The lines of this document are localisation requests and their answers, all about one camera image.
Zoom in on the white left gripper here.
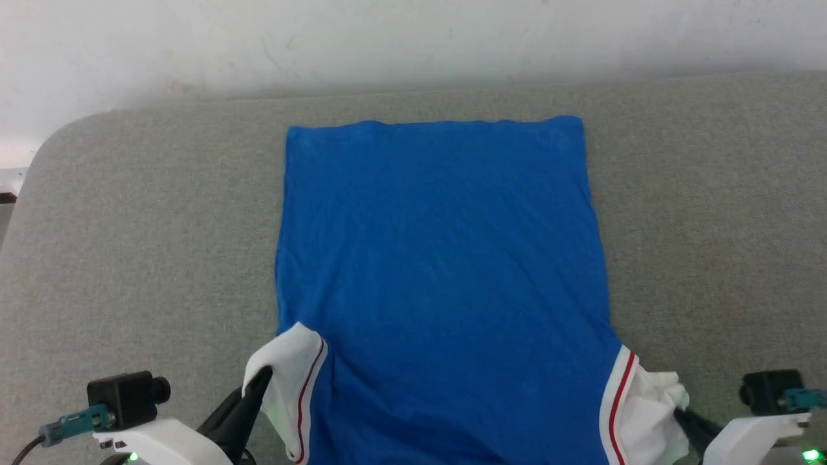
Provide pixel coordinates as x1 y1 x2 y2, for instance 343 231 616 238
94 366 273 465

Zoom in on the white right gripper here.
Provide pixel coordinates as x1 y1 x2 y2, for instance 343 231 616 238
673 408 811 465

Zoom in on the blue garment with white sleeves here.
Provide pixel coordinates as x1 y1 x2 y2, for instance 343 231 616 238
242 115 691 465

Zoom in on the grey fabric sofa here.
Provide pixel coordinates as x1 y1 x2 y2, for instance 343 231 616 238
0 71 827 465

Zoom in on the white baseboard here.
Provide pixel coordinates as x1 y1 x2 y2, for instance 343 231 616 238
0 167 28 202

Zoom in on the black cable teal plug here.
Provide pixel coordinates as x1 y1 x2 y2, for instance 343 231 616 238
779 387 827 411
10 404 112 465

